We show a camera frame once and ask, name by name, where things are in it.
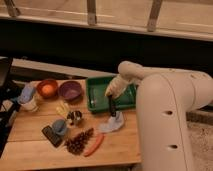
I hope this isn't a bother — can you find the orange ball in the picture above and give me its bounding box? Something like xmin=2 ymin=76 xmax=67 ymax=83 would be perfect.
xmin=42 ymin=85 xmax=54 ymax=97

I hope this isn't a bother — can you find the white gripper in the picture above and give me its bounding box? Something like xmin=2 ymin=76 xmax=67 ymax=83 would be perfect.
xmin=105 ymin=74 xmax=130 ymax=100

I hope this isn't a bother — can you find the black rectangular block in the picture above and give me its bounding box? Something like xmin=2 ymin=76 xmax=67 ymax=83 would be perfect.
xmin=42 ymin=126 xmax=62 ymax=148

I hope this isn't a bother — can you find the purple bowl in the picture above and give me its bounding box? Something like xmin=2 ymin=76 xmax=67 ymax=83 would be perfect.
xmin=58 ymin=81 xmax=82 ymax=101

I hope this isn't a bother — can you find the light blue crumpled cloth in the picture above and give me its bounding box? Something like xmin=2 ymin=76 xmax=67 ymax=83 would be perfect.
xmin=98 ymin=111 xmax=124 ymax=133

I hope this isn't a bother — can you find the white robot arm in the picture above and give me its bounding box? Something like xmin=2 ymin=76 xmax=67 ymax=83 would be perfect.
xmin=106 ymin=61 xmax=213 ymax=171

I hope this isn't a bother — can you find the metal cup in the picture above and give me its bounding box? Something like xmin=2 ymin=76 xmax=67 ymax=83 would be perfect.
xmin=67 ymin=110 xmax=83 ymax=126

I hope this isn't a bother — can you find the black equipment at left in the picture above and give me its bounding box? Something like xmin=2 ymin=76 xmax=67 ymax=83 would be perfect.
xmin=0 ymin=57 xmax=20 ymax=157

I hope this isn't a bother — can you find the orange bowl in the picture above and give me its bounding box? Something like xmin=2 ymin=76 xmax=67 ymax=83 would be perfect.
xmin=36 ymin=79 xmax=58 ymax=99

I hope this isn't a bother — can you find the yellow small object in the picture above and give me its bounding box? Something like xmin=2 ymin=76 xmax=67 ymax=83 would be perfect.
xmin=56 ymin=101 xmax=70 ymax=118

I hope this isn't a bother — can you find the brown pine cone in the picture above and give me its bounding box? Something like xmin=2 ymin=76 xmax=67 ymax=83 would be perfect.
xmin=64 ymin=128 xmax=94 ymax=155

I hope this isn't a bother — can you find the green plastic tray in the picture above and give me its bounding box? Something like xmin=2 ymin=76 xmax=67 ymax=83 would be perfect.
xmin=86 ymin=76 xmax=136 ymax=114

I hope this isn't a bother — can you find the orange carrot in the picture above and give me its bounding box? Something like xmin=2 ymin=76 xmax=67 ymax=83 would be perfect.
xmin=83 ymin=133 xmax=104 ymax=157

